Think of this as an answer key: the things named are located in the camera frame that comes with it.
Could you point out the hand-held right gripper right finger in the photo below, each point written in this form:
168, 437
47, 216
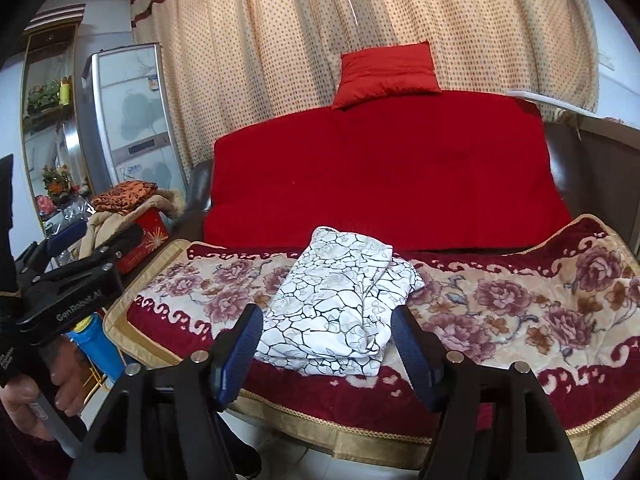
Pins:
415, 360

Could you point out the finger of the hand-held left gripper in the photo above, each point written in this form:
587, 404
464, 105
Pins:
65, 237
105, 255

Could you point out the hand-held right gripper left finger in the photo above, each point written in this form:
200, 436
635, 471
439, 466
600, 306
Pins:
240, 360

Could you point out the white black-veined patterned coat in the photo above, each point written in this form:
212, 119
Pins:
330, 310

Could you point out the person's left forearm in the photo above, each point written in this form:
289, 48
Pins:
45, 462

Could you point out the person's left hand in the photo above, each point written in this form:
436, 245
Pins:
67, 375

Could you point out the silver foil wrapping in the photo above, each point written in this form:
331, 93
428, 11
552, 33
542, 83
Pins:
70, 210

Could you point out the beige fur-trimmed coat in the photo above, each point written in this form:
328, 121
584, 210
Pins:
100, 225

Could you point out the pink artificial flower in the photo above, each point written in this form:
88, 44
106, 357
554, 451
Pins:
46, 206

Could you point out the red cardboard box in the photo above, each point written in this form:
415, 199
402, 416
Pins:
150, 251

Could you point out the orange artificial flower bouquet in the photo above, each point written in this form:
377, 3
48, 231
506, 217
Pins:
57, 182

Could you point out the orange black patterned cloth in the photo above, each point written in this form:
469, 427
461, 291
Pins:
125, 195

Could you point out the blue plastic container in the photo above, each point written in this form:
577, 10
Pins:
100, 355

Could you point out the floral red beige blanket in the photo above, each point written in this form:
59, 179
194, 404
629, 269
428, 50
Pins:
500, 310

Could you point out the green artificial plant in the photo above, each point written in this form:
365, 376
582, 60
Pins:
42, 97

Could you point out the yellow bottle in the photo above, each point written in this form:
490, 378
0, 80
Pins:
65, 91

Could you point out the red sofa cover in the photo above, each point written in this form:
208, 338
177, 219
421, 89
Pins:
375, 175

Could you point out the wooden display cabinet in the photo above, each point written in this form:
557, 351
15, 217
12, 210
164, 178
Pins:
47, 37

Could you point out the dark brown leather sofa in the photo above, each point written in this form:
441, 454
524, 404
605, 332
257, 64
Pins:
560, 160

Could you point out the beige dotted curtain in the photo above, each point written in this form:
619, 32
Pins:
275, 50

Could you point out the red pillow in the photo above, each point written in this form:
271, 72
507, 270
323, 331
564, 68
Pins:
385, 75

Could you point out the white flat board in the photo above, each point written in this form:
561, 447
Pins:
550, 101

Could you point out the white wall socket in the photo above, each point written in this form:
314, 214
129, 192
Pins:
608, 61

